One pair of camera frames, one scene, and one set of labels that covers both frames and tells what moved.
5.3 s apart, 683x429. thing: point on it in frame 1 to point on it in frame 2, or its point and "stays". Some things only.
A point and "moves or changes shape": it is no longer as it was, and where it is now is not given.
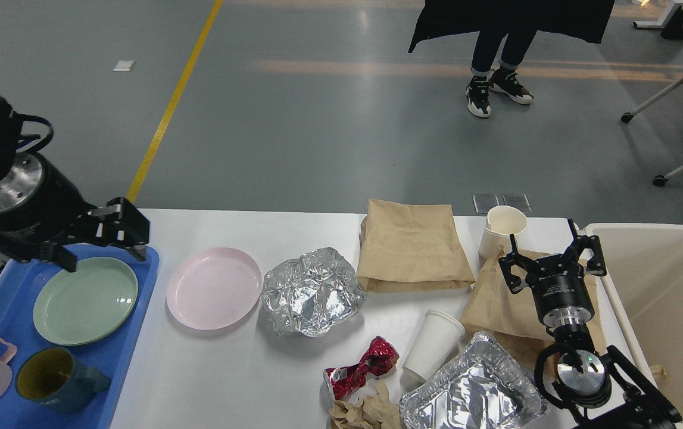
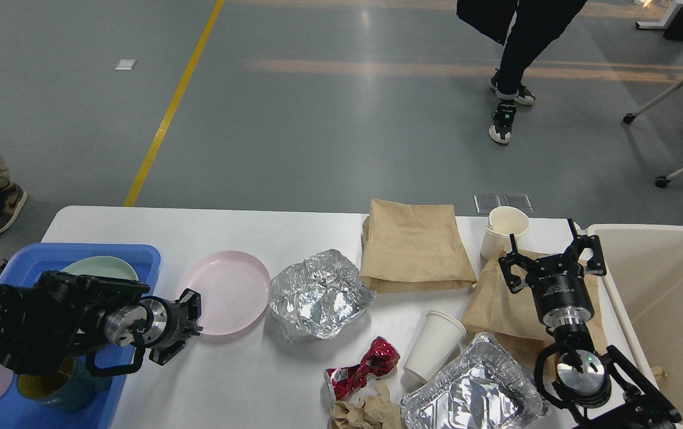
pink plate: [212, 288] moves or changes shape
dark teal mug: [53, 379] stays
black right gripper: [558, 282] stays
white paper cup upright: [502, 221] stays
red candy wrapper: [380, 358] stays
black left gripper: [37, 202] to [156, 323]
